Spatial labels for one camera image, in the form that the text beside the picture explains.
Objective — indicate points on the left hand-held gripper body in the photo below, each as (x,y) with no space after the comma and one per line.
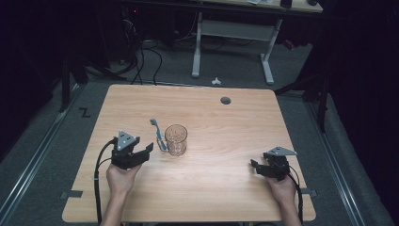
(124,153)

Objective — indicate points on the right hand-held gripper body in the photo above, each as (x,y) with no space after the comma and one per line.
(277,164)

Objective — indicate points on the person's right hand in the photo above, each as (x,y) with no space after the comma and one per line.
(282,190)

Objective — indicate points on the person's left hand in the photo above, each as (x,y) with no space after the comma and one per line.
(120,180)

